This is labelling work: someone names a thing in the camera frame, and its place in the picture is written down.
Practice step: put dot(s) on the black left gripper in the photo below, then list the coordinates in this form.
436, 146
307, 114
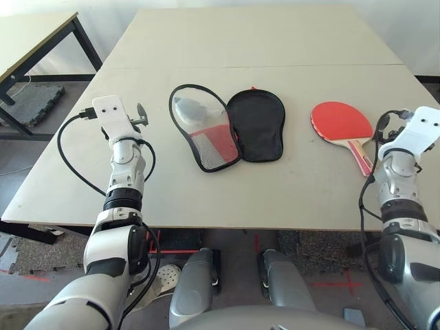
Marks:
137, 124

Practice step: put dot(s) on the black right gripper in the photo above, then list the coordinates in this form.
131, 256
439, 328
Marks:
393, 132

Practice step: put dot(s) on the red ping-pong paddle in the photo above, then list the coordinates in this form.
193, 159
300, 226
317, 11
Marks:
340, 120

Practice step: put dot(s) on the red black paddle case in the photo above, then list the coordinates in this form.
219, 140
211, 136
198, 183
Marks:
258, 130

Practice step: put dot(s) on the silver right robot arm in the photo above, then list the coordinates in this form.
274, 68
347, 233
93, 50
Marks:
398, 178

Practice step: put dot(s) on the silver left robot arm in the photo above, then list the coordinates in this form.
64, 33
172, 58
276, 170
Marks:
120, 172

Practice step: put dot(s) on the black foam floor mat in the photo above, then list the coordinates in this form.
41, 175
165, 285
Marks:
34, 103

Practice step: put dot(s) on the beige black-framed side table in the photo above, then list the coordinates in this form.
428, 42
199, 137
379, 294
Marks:
34, 38

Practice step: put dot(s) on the dark speckled floor mat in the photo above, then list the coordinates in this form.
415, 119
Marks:
326, 247

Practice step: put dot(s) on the red tape cross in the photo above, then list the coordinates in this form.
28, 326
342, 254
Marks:
350, 284

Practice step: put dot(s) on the grey puzzle floor mat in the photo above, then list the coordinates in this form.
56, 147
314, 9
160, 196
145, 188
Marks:
51, 256

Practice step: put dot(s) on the grey robot left leg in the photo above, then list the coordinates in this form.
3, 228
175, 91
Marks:
192, 285

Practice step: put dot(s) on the grey robot leg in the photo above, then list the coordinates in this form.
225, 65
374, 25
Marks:
192, 285
285, 282

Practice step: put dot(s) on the grey robot right leg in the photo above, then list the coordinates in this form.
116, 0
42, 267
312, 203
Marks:
285, 282

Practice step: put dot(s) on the grey floor pedal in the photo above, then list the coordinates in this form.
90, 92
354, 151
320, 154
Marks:
353, 315

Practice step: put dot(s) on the grey robot torso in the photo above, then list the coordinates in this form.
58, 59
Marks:
268, 321

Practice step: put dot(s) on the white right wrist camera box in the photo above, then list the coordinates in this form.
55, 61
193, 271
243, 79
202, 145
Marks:
421, 127

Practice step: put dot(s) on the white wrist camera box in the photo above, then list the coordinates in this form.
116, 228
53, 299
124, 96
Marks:
113, 117
421, 127

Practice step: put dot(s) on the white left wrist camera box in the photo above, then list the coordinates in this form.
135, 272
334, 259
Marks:
113, 117

